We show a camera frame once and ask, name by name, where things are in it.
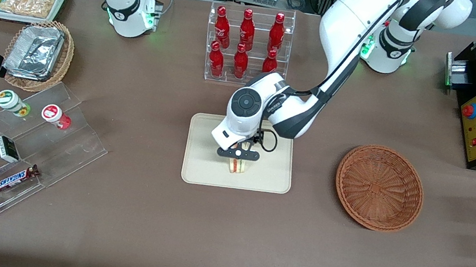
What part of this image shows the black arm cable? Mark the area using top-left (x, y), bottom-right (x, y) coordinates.
top-left (251, 0), bottom-right (394, 171)

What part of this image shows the snickers chocolate bar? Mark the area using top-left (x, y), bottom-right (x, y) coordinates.
top-left (0, 159), bottom-right (41, 201)

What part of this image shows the small black carton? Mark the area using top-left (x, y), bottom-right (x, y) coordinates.
top-left (0, 135), bottom-right (24, 165)

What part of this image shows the light wicker basket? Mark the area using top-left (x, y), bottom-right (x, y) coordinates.
top-left (0, 13), bottom-right (79, 98)

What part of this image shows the round brown wicker basket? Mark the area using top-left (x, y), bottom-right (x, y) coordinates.
top-left (328, 139), bottom-right (432, 238)

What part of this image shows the cream plastic tray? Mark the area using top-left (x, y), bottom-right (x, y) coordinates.
top-left (180, 106), bottom-right (302, 201)

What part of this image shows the triangular sandwich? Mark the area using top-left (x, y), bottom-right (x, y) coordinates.
top-left (226, 157), bottom-right (250, 176)

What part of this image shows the clear acrylic stepped display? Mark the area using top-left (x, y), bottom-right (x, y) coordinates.
top-left (0, 71), bottom-right (119, 260)

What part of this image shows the red cola bottle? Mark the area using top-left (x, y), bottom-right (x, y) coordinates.
top-left (261, 48), bottom-right (280, 76)
top-left (266, 11), bottom-right (288, 54)
top-left (236, 7), bottom-right (259, 52)
top-left (206, 40), bottom-right (229, 79)
top-left (231, 42), bottom-right (252, 80)
top-left (211, 5), bottom-right (236, 49)

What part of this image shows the clear acrylic bottle rack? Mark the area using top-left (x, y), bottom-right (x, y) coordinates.
top-left (198, 0), bottom-right (298, 94)

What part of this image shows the clear cracker bag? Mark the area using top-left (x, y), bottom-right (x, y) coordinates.
top-left (0, 0), bottom-right (56, 21)

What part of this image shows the red lid cup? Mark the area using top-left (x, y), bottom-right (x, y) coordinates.
top-left (39, 103), bottom-right (74, 131)

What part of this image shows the green lid cup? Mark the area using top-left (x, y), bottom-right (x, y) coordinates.
top-left (0, 88), bottom-right (34, 119)

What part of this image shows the aluminium foil tray stack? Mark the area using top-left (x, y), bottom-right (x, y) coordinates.
top-left (2, 20), bottom-right (67, 84)

